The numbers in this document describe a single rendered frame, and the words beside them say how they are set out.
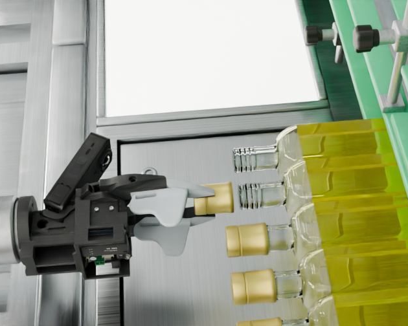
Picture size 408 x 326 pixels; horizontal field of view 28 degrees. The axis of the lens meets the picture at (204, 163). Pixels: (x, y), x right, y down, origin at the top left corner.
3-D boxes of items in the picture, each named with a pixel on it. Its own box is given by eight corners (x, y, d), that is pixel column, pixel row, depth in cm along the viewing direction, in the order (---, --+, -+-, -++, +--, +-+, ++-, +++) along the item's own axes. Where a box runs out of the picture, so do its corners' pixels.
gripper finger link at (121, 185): (172, 206, 90) (96, 218, 90) (171, 193, 91) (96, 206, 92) (163, 180, 86) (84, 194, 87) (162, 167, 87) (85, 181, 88)
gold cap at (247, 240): (263, 234, 90) (224, 237, 90) (265, 215, 88) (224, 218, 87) (268, 260, 88) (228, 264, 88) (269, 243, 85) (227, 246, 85)
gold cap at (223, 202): (230, 194, 94) (193, 197, 94) (230, 174, 91) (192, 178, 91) (234, 218, 92) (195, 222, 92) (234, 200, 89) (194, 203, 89)
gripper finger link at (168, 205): (219, 228, 87) (134, 242, 87) (214, 185, 90) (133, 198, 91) (214, 211, 84) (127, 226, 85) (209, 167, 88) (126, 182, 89)
